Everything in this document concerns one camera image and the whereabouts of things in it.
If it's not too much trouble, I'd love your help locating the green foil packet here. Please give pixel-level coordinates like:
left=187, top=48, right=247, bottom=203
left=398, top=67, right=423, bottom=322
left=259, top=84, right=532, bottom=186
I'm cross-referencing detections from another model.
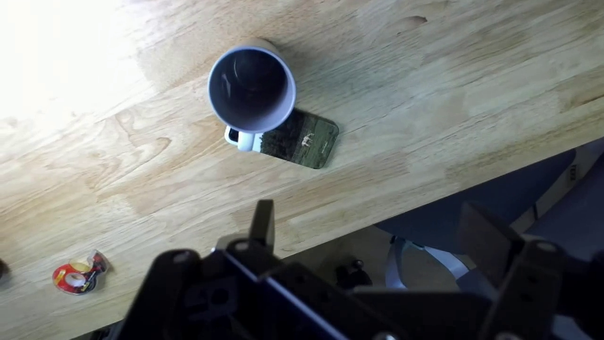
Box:
left=259, top=109, right=342, bottom=171

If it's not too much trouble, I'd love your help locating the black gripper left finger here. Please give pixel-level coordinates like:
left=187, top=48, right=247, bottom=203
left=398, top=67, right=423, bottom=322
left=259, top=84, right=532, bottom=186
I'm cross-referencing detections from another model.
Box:
left=247, top=199, right=278, bottom=252

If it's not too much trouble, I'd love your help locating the red candy wrapper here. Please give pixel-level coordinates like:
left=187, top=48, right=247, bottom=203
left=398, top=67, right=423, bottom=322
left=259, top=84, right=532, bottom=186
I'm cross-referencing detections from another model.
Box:
left=51, top=250, right=113, bottom=297

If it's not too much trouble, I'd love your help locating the white ceramic mug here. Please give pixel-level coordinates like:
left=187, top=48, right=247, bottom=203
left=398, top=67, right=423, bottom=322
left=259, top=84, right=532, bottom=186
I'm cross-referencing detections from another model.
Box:
left=206, top=44, right=298, bottom=154

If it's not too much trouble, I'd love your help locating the grey office chair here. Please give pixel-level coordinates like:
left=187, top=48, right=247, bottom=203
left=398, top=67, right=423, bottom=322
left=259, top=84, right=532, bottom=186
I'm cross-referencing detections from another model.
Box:
left=376, top=139, right=604, bottom=301

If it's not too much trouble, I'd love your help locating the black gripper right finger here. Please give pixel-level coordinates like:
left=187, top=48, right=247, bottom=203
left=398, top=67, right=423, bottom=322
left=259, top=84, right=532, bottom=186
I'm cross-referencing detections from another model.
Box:
left=457, top=201, right=525, bottom=290

